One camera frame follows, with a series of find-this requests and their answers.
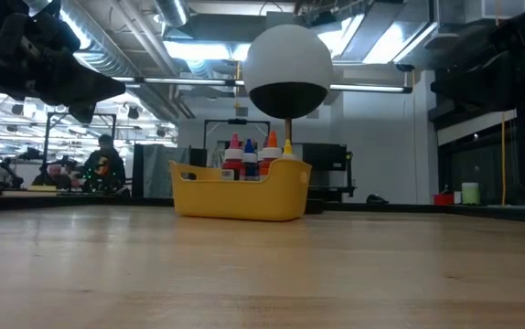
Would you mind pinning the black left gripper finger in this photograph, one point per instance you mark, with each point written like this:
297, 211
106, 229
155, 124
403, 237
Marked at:
75, 84
82, 113

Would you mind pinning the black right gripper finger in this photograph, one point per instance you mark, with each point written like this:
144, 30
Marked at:
477, 84

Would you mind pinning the large blue food coloring bottle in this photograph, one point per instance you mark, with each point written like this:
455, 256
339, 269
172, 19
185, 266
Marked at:
249, 157

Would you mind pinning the yellow plastic basket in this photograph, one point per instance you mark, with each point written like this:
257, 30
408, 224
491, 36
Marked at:
239, 196

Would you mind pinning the large orange food coloring bottle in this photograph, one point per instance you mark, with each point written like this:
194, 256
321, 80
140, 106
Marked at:
271, 153

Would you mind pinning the large yellow food coloring bottle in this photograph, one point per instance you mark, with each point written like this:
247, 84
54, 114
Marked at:
287, 151

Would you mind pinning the person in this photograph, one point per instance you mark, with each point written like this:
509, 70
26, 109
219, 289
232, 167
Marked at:
104, 166

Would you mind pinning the grey panel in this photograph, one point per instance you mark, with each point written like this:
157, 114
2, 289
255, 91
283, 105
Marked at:
157, 169

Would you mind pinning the green and white cup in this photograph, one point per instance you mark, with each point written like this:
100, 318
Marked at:
470, 194

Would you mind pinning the long ceiling light tube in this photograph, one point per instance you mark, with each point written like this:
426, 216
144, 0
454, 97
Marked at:
189, 81

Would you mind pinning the red container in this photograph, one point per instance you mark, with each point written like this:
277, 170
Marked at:
443, 199

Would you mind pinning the black box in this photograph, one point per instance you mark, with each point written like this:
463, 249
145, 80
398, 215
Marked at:
198, 155

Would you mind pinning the black bag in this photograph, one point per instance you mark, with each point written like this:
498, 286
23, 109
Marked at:
376, 199

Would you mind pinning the black monitor on stand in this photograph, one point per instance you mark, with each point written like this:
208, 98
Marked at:
324, 157

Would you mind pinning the black frame stand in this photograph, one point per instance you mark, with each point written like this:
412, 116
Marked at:
237, 121

